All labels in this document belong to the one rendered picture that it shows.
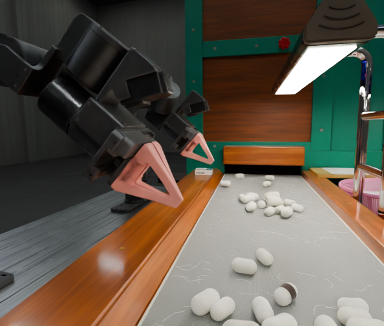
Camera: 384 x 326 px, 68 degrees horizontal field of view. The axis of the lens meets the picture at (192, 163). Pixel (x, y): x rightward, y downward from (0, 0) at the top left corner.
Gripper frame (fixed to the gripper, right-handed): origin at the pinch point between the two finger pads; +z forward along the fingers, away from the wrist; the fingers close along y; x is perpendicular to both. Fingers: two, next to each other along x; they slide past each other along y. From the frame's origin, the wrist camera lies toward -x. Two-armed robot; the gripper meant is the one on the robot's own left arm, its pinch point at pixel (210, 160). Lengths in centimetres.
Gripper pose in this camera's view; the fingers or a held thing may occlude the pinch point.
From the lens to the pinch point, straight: 71.4
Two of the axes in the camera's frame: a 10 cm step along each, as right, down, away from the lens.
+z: 7.5, 6.6, -0.7
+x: -6.3, 7.4, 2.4
